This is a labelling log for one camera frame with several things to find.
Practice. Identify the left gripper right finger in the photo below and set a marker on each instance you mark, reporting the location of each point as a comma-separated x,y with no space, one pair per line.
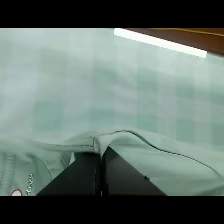
126,176

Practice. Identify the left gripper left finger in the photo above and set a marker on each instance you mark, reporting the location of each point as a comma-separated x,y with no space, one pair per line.
80,176

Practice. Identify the pale green shirt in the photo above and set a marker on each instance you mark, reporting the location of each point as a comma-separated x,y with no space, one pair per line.
186,173

